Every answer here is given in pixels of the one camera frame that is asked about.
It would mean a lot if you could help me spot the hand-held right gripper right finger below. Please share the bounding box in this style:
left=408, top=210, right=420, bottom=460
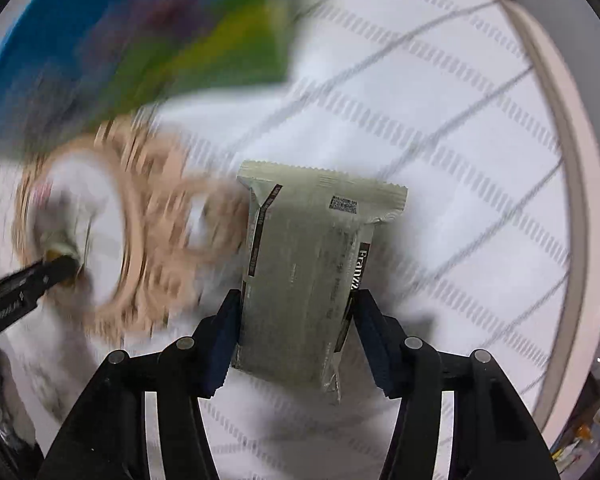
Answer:
left=349, top=290, right=561, bottom=480

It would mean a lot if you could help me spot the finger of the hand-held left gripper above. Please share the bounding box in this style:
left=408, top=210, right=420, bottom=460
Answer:
left=27, top=254, right=81, bottom=295

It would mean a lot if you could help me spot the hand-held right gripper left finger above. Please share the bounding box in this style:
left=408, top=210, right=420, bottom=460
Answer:
left=37, top=289, right=242, bottom=480

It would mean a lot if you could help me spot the pale grey snack packet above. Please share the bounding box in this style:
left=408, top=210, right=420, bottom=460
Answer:
left=230, top=160, right=409, bottom=406

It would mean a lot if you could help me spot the clear ring biscuit packet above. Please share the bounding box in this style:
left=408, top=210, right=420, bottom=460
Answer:
left=12, top=117, right=253, bottom=346

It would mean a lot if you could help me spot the white grid floral quilt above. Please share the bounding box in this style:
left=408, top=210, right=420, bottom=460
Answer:
left=0, top=0, right=600, bottom=480

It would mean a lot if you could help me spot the colourful floor clutter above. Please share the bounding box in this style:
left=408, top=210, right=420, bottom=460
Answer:
left=550, top=382, right=600, bottom=466

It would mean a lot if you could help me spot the blue bed sheet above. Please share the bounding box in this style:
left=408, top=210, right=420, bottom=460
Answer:
left=0, top=0, right=281, bottom=156

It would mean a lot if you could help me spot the green snack packet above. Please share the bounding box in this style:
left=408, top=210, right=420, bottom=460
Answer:
left=27, top=0, right=306, bottom=133

